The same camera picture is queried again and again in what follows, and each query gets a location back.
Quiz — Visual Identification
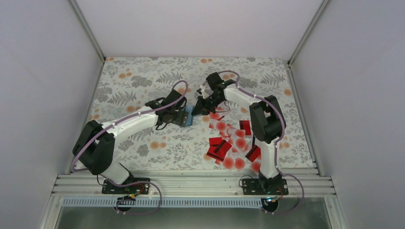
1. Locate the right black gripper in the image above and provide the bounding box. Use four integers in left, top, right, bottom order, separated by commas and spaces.
192, 93, 224, 116

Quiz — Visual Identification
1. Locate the teal leather card holder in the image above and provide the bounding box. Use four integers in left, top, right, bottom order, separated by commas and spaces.
183, 105, 194, 127

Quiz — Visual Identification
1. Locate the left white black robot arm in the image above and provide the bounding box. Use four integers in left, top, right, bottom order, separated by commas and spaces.
72, 90, 188, 193

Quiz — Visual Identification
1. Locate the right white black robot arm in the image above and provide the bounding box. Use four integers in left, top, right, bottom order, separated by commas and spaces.
192, 72, 286, 194

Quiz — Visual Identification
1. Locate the dark red striped card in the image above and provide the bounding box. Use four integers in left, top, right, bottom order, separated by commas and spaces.
239, 120, 252, 136
209, 137, 223, 147

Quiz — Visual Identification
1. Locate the red card with stripe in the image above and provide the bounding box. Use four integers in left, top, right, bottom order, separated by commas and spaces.
206, 140, 232, 161

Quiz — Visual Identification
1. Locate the floral patterned table mat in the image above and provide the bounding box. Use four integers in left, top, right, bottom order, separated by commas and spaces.
90, 57, 313, 170

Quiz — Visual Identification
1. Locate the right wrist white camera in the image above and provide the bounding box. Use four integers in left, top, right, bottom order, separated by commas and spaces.
197, 84, 209, 98

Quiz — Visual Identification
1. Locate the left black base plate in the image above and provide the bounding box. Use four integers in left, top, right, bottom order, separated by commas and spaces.
102, 180, 149, 195

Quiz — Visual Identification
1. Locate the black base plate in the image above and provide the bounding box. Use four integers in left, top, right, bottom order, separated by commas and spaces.
241, 178, 289, 196
102, 180, 149, 195

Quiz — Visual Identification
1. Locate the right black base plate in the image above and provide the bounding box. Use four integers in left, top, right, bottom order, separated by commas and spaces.
241, 178, 289, 196

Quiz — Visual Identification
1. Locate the aluminium rail frame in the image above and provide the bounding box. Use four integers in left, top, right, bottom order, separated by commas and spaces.
51, 169, 336, 198

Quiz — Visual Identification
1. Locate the blue slotted cable duct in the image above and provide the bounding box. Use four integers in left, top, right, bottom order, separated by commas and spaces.
62, 197, 262, 208

